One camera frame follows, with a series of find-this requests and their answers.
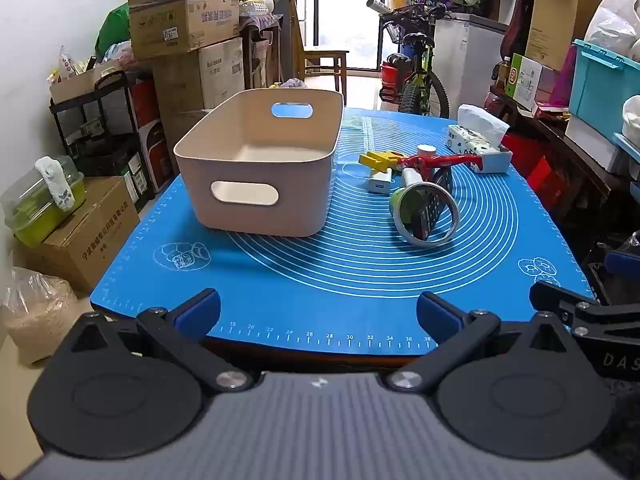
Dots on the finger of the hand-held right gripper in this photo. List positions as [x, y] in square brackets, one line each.
[622, 264]
[550, 297]

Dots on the clear bag of rice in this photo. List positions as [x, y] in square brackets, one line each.
[35, 315]

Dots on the yellow drink bottle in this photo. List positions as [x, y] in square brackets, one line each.
[504, 72]

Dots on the white plastic bag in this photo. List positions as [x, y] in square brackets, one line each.
[615, 15]

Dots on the pink gift box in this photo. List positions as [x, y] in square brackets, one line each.
[557, 87]

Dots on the teal plastic storage box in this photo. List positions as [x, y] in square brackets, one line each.
[600, 85]

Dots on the white power adapter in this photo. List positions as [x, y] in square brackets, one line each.
[380, 182]

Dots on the black utility cart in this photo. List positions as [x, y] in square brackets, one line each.
[100, 150]

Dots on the open brown cardboard box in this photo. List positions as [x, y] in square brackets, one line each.
[180, 25]

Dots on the red appliance box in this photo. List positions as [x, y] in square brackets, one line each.
[150, 145]

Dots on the brown printed cardboard box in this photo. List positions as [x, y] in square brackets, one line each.
[85, 240]

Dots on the white round jar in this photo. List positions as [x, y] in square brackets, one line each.
[426, 150]

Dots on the white chest freezer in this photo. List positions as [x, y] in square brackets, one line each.
[465, 60]

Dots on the red plastic tool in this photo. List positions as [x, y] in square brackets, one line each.
[440, 161]

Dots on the green food container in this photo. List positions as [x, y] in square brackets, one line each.
[30, 215]

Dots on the tall tan cardboard box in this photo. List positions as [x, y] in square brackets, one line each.
[555, 25]

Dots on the blue silicone baking mat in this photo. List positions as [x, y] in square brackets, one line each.
[325, 270]

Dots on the beige plastic storage bin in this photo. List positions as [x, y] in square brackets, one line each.
[250, 200]

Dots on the red canister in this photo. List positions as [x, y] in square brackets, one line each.
[390, 72]

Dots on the dark wooden side table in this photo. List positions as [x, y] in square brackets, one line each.
[575, 160]

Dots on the red packaging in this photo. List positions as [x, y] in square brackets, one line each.
[542, 180]

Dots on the beige box on cart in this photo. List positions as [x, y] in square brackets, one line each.
[82, 82]

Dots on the green bag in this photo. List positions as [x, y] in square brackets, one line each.
[112, 30]

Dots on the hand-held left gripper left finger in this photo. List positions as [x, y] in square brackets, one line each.
[200, 310]

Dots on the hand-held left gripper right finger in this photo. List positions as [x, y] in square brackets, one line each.
[439, 314]

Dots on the wooden chair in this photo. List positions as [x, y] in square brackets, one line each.
[325, 55]

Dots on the green black bicycle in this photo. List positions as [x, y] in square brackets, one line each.
[415, 85]

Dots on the white patterned cloth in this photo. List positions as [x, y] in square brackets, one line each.
[56, 185]

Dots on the green white carton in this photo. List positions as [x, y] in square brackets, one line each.
[522, 82]

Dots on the printed tissue pack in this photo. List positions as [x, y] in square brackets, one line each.
[465, 141]

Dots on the yellow plastic toy launcher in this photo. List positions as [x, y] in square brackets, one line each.
[375, 160]

